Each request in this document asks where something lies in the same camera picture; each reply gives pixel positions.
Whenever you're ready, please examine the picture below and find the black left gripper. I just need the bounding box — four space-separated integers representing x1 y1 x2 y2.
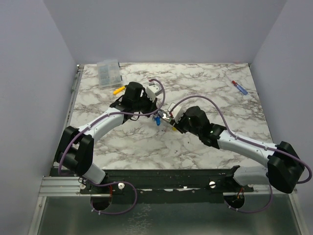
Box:
133 91 158 118

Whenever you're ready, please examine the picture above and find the blue key tag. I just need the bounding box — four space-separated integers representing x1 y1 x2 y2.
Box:
153 116 161 126

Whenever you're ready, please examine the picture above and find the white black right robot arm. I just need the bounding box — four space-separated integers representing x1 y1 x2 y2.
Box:
170 106 304 193

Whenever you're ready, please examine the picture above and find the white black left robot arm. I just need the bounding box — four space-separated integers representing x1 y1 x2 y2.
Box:
54 79 165 193

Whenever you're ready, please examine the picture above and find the yellow black screwdriver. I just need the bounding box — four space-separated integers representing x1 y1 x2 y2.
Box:
113 86 126 95

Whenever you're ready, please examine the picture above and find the clear plastic parts box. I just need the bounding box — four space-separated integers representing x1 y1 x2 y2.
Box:
97 59 122 88

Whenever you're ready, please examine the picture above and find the red blue screwdriver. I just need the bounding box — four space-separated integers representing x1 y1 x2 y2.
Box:
226 74 248 95

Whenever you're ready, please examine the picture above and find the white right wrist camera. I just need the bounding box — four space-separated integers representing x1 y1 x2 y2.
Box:
168 103 185 123

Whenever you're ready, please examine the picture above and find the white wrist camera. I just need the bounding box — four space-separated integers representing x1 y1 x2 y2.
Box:
146 82 163 102
168 103 185 123

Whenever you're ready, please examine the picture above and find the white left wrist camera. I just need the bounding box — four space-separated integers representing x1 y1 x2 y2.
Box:
146 82 163 102

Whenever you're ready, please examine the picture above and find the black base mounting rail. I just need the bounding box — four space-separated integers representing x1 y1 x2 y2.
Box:
77 166 253 210

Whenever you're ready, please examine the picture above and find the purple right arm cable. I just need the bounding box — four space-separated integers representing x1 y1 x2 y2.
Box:
168 95 313 214

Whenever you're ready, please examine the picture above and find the aluminium extrusion frame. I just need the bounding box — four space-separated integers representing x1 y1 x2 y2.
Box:
26 64 85 235

